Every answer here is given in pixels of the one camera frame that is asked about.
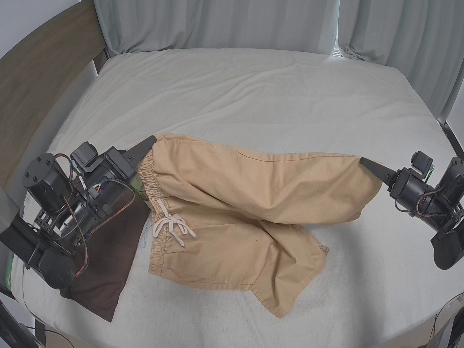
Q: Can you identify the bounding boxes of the green garment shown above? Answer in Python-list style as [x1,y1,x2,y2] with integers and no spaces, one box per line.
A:
[131,174,148,201]

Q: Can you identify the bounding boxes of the bed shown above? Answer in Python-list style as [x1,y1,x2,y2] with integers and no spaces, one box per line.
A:
[0,0,464,348]

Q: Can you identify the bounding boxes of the tan shorts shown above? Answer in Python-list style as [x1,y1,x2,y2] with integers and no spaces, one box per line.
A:
[138,133,385,319]

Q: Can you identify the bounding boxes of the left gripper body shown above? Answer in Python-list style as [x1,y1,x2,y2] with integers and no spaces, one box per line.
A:
[81,147,139,215]

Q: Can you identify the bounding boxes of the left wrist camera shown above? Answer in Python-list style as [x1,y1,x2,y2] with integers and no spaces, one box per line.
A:
[71,142,100,173]

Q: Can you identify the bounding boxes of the brown garment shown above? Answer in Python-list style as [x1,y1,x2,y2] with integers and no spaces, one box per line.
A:
[60,192,151,322]

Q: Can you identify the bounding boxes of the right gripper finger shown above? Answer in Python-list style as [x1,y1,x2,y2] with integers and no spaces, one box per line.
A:
[359,157,399,188]

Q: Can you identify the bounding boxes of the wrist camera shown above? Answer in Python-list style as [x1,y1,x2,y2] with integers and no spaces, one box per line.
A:
[71,142,100,173]
[411,151,434,176]

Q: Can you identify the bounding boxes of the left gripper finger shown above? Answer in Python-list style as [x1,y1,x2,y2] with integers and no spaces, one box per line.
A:
[123,134,157,168]

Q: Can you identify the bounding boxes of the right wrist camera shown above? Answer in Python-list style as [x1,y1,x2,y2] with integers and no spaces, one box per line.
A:
[411,151,434,176]

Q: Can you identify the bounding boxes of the pale green curtain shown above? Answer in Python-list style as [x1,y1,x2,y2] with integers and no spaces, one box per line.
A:
[88,0,342,58]
[337,0,464,122]

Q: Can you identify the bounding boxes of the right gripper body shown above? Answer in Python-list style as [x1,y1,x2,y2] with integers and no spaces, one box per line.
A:
[390,168,432,215]

